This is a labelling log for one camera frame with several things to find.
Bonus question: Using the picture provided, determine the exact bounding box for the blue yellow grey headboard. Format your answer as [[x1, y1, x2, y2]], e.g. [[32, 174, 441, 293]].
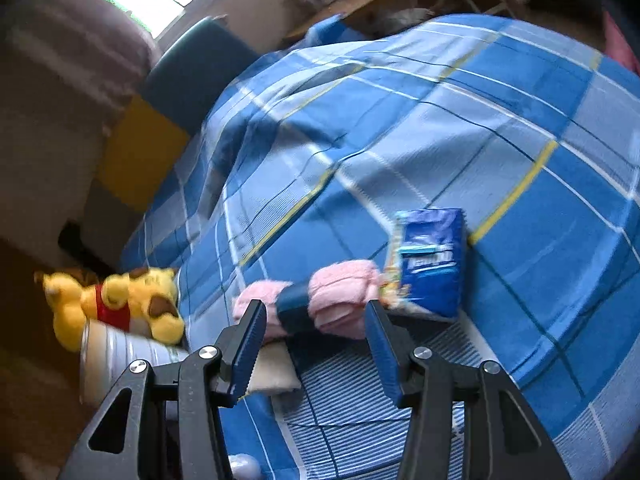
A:
[[80, 15, 261, 261]]

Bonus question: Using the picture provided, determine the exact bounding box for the pink fuzzy blanket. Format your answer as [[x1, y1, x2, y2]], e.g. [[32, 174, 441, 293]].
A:
[[602, 10, 640, 73]]

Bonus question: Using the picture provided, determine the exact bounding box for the blue plaid pillow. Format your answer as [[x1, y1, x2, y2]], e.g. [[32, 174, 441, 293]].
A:
[[300, 14, 373, 48]]

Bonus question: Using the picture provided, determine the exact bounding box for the black rolled mat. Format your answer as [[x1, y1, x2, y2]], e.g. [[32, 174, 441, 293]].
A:
[[57, 222, 118, 273]]

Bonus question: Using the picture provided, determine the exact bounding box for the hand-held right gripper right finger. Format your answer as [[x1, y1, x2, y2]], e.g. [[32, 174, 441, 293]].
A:
[[365, 300, 573, 480]]

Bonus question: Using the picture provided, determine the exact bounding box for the blue tissue pack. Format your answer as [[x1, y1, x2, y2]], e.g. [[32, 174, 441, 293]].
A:
[[377, 207, 468, 322]]

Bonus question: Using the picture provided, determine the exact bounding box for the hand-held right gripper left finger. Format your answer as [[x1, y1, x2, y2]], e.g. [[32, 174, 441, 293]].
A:
[[57, 300, 268, 480]]

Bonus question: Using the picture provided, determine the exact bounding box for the pink patterned curtain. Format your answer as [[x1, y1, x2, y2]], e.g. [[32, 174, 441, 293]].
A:
[[0, 0, 161, 136]]

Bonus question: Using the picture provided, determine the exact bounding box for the blue plaid blanket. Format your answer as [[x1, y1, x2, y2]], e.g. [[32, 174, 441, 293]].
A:
[[117, 12, 640, 480]]

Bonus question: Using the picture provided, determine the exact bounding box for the white protein powder can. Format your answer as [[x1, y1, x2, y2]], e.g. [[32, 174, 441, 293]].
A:
[[79, 320, 191, 408]]

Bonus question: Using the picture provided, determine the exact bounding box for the yellow Winnie the Pooh plush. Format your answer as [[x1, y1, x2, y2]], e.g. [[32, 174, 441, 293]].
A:
[[34, 267, 187, 352]]

